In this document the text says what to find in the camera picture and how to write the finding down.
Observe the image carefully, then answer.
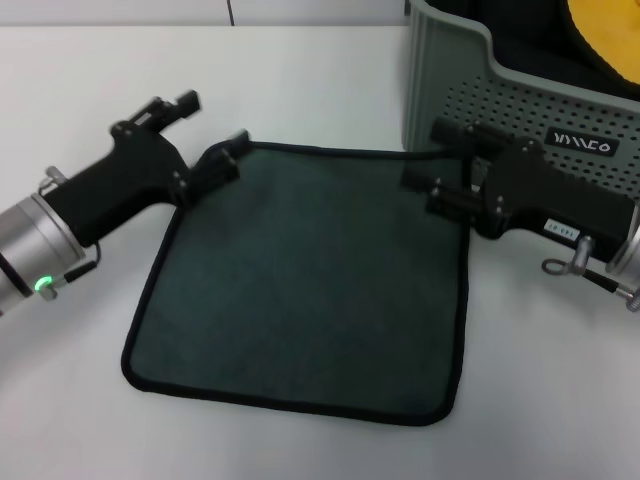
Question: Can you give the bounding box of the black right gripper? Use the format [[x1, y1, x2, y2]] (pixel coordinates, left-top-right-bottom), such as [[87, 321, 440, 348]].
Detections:
[[401, 117, 637, 265]]

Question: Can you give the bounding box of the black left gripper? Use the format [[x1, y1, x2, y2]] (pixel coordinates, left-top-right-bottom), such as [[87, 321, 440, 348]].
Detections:
[[42, 88, 251, 247]]

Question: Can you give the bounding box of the dark green towel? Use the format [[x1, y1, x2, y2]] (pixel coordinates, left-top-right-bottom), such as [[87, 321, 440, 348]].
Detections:
[[119, 139, 474, 429]]

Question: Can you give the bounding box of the grey perforated storage box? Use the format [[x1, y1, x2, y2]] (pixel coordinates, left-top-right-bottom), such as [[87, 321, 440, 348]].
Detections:
[[402, 0, 640, 206]]

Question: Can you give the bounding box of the yellow towel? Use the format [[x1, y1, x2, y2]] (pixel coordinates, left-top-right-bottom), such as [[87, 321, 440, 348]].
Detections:
[[567, 0, 640, 85]]

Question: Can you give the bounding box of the right gripper connector cable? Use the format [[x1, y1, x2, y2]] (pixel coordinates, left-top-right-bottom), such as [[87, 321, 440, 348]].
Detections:
[[542, 234, 640, 314]]

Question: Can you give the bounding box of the gripper connector cable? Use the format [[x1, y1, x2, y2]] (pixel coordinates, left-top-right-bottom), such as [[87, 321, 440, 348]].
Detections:
[[37, 166, 104, 304], [542, 234, 640, 314]]

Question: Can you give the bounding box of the left gripper connector cable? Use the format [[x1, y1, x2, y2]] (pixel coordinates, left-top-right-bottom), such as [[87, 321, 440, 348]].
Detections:
[[37, 166, 104, 304]]

